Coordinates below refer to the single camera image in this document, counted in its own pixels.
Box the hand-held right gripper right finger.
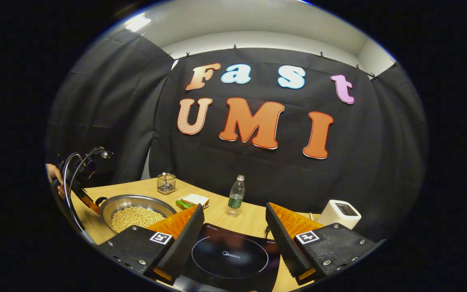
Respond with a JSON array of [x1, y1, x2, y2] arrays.
[[265, 202, 378, 286]]

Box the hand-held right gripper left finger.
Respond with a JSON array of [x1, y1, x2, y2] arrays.
[[96, 204, 206, 284]]

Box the black induction cooktop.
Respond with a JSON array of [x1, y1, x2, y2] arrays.
[[173, 222, 281, 292]]

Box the steel pot with black handle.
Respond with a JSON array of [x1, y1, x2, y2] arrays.
[[95, 194, 178, 235]]

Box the pile of yellow soybeans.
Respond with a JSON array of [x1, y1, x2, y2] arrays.
[[111, 206, 166, 234]]

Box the white bread sandwich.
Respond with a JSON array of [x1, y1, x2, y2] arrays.
[[176, 193, 210, 210]]

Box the white toaster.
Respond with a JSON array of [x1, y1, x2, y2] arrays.
[[317, 200, 362, 230]]

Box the clear plastic water bottle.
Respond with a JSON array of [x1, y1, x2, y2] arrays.
[[226, 175, 246, 217]]

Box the black backdrop cloth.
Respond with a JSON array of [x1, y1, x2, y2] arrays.
[[45, 28, 428, 244]]

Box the small rectangular ceiling light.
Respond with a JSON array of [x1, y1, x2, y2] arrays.
[[125, 13, 152, 33]]

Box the row of black cloth clips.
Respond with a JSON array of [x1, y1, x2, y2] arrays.
[[139, 32, 398, 80]]

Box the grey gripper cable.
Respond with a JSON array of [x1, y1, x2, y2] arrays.
[[62, 148, 110, 244]]

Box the wire mesh holder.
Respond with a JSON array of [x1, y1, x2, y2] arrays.
[[157, 173, 176, 195]]

